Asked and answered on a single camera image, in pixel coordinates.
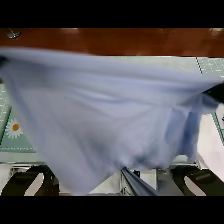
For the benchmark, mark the light blue shirt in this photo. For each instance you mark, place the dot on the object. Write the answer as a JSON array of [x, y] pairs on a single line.
[[100, 110]]

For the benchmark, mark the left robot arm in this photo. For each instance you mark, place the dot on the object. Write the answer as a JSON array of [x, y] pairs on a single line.
[[17, 181]]

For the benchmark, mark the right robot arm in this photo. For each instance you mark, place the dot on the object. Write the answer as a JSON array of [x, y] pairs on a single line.
[[214, 182]]

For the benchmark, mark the white garment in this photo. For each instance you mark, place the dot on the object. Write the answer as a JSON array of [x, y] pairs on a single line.
[[211, 143]]

